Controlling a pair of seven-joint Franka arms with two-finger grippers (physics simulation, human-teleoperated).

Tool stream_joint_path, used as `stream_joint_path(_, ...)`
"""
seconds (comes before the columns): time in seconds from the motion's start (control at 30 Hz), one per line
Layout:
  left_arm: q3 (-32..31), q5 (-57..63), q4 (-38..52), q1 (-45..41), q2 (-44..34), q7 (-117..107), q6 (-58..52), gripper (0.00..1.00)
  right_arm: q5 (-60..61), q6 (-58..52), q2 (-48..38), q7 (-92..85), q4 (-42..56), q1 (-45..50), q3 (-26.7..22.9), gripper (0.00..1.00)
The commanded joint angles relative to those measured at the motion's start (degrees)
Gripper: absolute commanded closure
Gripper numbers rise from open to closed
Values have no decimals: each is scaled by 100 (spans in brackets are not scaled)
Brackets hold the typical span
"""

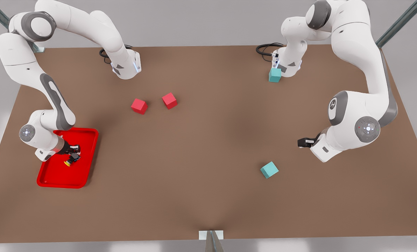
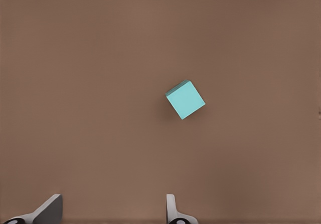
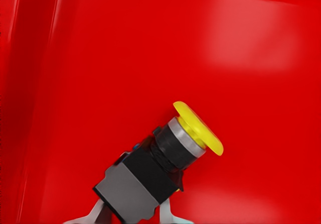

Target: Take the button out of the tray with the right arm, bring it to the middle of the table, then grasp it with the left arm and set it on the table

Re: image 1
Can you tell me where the black cable loop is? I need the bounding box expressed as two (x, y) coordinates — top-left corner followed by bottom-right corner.
(256, 43), (285, 63)
(99, 44), (134, 65)

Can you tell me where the red plastic tray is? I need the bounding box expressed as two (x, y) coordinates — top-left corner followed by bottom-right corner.
(36, 127), (99, 189)

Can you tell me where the red cube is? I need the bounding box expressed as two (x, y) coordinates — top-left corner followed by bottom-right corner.
(131, 98), (148, 115)
(162, 92), (178, 110)

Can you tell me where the small yellow blue toy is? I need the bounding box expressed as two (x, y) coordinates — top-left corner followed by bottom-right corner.
(64, 153), (81, 167)

